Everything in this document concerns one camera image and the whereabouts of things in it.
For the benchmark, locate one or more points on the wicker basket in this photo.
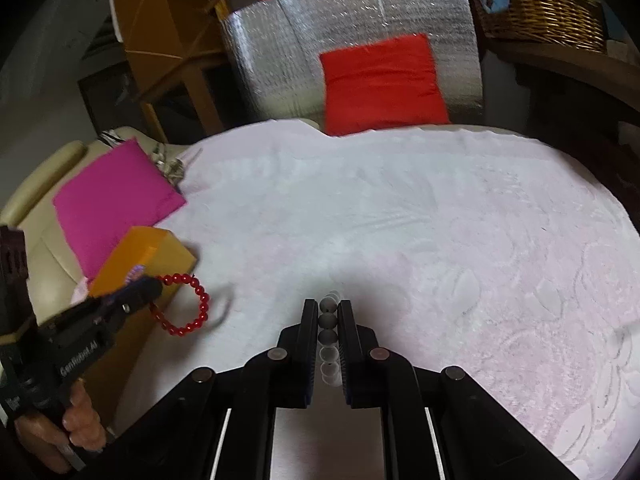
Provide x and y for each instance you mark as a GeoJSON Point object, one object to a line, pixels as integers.
{"type": "Point", "coordinates": [545, 5]}

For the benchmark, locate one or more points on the curved wooden table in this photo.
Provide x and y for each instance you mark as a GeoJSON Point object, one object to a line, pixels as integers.
{"type": "Point", "coordinates": [575, 70]}

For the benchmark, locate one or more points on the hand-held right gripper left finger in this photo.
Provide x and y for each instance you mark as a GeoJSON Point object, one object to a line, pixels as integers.
{"type": "Point", "coordinates": [311, 345]}

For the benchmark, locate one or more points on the wooden chair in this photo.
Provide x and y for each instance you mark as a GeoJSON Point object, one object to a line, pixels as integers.
{"type": "Point", "coordinates": [165, 35]}

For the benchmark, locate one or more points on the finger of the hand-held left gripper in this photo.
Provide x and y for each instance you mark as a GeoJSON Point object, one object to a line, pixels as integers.
{"type": "Point", "coordinates": [137, 295]}

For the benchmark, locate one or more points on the white pink blanket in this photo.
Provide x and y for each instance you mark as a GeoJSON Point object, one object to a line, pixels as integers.
{"type": "Point", "coordinates": [400, 220]}

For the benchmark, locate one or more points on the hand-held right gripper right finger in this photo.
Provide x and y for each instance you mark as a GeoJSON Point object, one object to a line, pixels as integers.
{"type": "Point", "coordinates": [345, 345]}

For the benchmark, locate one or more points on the person's left hand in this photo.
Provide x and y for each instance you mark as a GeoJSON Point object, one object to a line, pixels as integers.
{"type": "Point", "coordinates": [80, 420]}

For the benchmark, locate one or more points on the red cushion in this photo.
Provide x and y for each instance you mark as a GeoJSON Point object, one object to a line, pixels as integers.
{"type": "Point", "coordinates": [380, 85]}

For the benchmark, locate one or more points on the silver foil mat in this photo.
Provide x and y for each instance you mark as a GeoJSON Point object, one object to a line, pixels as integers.
{"type": "Point", "coordinates": [280, 60]}

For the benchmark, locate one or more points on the magenta cushion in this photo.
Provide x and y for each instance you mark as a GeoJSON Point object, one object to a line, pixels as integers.
{"type": "Point", "coordinates": [115, 195]}

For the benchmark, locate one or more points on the orange cardboard box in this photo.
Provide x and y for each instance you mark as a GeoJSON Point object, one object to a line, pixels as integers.
{"type": "Point", "coordinates": [150, 255]}

